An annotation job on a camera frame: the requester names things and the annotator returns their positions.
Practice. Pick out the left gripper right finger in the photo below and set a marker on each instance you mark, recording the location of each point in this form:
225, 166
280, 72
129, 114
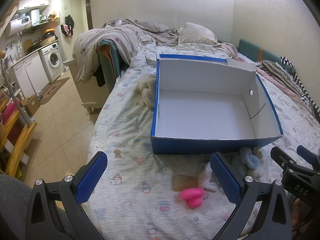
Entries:
230, 184

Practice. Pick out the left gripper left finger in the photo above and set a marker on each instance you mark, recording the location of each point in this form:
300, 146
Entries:
88, 176

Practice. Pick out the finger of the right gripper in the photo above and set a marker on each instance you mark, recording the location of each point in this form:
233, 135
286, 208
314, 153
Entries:
308, 156
286, 163

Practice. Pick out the white plush toy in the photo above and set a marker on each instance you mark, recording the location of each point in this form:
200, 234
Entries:
207, 180

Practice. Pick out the light blue fluffy sock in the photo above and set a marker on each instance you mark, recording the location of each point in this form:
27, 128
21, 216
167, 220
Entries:
248, 158

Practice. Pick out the tan soft sponge block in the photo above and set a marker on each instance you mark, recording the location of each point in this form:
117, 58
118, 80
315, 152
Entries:
183, 182

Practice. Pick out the person right hand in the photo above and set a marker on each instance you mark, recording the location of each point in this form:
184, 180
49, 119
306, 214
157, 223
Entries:
304, 220

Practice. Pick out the blue white cardboard box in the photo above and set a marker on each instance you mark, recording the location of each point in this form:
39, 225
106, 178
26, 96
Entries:
206, 104

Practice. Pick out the black white patterned blanket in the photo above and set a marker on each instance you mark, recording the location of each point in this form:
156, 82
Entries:
286, 78

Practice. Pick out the small cardboard box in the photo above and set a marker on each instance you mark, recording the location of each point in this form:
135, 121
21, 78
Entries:
31, 104

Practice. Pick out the brown floor mat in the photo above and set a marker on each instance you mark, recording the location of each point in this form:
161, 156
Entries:
51, 90

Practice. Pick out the yellow wooden rack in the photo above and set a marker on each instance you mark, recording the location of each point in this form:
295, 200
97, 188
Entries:
15, 136

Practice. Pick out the cream fluffy scrunchie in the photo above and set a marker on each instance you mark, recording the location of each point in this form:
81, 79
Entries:
146, 87

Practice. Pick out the white kitchen cabinet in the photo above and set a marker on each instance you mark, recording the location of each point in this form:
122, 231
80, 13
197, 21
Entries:
30, 75

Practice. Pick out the teal headboard cushion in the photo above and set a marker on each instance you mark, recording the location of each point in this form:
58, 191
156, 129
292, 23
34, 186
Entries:
256, 54

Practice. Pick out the checkered blanket on chair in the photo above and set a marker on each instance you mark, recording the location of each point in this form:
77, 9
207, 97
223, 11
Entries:
90, 43

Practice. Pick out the teal chair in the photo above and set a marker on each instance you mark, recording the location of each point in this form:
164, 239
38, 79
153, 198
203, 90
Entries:
111, 62

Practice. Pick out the white washing machine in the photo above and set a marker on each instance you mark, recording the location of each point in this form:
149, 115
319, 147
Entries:
51, 61

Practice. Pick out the floral pillow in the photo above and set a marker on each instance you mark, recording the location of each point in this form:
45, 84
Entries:
194, 33

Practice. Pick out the grey crumpled blanket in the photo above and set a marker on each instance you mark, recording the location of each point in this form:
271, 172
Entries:
162, 34

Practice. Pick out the white water heater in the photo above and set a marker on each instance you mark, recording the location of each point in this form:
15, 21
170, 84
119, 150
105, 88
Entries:
17, 25

